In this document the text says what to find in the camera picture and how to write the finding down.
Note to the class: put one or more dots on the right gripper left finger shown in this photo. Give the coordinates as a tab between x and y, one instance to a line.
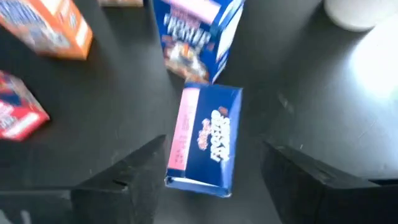
124	193

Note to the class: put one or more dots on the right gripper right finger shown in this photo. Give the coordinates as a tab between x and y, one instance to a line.
295	180

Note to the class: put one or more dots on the blue cereal box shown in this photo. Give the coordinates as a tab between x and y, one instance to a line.
205	140
199	40

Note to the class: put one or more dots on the red cereal box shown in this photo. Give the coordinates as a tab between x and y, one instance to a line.
18	105

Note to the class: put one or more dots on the orange cereal box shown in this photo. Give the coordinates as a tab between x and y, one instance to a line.
46	28

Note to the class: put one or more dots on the white plant pot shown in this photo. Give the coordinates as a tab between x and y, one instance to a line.
357	12

